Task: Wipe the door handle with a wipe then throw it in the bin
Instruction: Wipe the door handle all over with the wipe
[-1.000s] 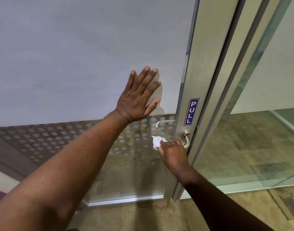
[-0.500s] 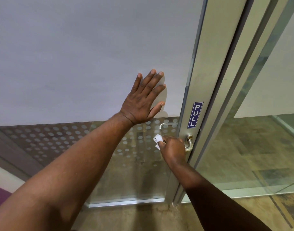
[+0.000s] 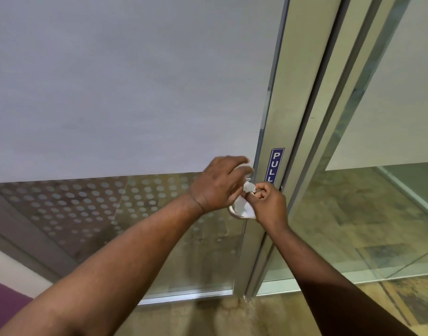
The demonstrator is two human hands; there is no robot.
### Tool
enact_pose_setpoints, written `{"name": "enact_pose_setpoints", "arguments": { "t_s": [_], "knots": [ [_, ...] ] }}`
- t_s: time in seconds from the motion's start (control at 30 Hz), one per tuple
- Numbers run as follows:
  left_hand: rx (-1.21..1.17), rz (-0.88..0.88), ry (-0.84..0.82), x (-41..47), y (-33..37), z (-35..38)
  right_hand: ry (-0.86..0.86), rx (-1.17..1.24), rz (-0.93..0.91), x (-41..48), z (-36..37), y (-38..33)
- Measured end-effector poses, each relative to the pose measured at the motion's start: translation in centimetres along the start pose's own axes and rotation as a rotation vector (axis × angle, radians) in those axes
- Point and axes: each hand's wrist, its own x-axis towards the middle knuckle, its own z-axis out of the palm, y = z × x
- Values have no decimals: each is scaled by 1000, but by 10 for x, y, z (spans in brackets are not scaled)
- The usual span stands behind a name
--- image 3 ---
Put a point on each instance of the person's right hand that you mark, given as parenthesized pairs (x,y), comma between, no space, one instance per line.
(271,209)

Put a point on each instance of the person's left hand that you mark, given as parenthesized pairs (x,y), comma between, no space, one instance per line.
(214,187)

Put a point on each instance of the person's left fingers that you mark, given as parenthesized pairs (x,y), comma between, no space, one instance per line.
(236,171)

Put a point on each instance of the person's right fingers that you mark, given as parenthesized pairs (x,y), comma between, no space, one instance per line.
(258,196)

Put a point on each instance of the white cleaning cloth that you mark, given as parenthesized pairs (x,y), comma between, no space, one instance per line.
(243,206)

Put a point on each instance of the person's left forearm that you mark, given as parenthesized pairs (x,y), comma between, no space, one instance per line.
(123,265)

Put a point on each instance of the person's right forearm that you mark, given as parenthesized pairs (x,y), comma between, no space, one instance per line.
(326,293)

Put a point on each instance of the blue door sign sticker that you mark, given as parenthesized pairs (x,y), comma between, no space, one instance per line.
(276,164)

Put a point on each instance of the fixed glass side panel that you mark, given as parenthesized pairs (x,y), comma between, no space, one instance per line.
(385,192)

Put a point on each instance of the frosted glass door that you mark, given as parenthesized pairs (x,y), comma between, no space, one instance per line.
(123,83)

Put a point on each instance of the aluminium door frame post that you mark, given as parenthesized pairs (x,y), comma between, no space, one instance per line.
(334,90)

